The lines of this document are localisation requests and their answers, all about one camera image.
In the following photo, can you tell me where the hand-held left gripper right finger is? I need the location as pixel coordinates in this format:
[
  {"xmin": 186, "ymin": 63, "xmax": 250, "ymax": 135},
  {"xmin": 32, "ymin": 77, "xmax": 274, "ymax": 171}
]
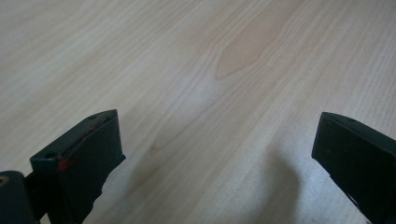
[{"xmin": 311, "ymin": 111, "xmax": 396, "ymax": 224}]

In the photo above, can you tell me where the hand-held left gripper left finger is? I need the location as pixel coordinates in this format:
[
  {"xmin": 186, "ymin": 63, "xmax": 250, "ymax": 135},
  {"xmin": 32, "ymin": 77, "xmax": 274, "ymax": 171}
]
[{"xmin": 29, "ymin": 108, "xmax": 127, "ymax": 224}]

